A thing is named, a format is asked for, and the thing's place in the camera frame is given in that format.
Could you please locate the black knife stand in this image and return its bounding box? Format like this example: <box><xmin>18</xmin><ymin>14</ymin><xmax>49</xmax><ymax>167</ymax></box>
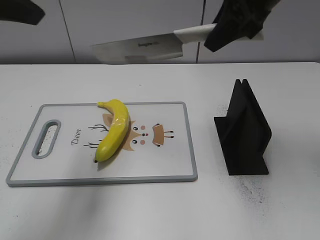
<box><xmin>214</xmin><ymin>79</ymin><xmax>272</xmax><ymax>176</ymax></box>

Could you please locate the white deer cutting board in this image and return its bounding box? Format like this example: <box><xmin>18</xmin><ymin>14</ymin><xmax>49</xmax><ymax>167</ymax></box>
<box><xmin>6</xmin><ymin>101</ymin><xmax>198</xmax><ymax>187</ymax></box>

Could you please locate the white handled kitchen knife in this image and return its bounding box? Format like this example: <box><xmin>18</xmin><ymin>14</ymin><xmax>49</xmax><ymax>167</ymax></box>
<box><xmin>90</xmin><ymin>23</ymin><xmax>265</xmax><ymax>65</ymax></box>

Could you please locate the black gloved right hand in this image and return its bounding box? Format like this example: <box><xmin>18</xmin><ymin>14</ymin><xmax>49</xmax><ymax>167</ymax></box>
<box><xmin>204</xmin><ymin>0</ymin><xmax>280</xmax><ymax>53</ymax></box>

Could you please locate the yellow plastic banana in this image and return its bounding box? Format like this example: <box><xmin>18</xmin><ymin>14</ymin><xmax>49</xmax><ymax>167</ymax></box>
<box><xmin>94</xmin><ymin>99</ymin><xmax>130</xmax><ymax>163</ymax></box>

